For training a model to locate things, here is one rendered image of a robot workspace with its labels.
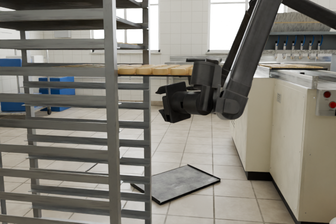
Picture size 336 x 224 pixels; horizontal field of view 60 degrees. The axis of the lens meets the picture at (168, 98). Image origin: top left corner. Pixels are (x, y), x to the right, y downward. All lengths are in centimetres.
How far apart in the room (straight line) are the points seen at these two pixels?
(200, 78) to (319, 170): 125
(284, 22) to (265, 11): 165
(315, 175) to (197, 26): 425
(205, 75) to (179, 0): 506
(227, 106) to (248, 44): 16
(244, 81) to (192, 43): 493
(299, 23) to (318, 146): 104
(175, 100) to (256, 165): 181
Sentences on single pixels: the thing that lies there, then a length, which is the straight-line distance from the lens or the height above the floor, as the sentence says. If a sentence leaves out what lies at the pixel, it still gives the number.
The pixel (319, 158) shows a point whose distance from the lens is 180.
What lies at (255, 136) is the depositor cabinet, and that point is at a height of 37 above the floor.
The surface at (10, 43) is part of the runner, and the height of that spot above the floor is 105.
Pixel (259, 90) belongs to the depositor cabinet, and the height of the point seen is 74.
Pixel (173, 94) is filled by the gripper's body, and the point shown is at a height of 91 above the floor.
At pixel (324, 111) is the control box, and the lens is 171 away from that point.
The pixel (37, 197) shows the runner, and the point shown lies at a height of 52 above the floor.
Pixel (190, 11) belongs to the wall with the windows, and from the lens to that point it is 568.
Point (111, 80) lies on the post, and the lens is 90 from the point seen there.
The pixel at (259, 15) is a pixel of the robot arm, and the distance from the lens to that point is 77.
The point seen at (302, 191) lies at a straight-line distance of 185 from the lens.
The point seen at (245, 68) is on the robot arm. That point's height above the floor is 98.
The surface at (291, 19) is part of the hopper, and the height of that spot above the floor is 127.
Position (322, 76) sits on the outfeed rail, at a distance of 233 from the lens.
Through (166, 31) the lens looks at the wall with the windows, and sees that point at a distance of 569.
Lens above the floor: 102
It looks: 9 degrees down
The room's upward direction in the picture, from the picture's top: straight up
